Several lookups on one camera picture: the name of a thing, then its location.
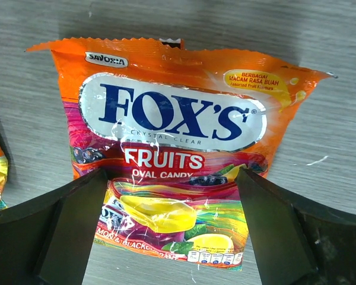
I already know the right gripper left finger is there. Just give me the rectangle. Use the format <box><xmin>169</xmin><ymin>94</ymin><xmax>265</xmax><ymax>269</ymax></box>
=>
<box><xmin>0</xmin><ymin>169</ymin><xmax>107</xmax><ymax>284</ymax></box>

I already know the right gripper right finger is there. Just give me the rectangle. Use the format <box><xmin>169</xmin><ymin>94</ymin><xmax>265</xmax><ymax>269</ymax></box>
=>
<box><xmin>236</xmin><ymin>169</ymin><xmax>356</xmax><ymax>284</ymax></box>

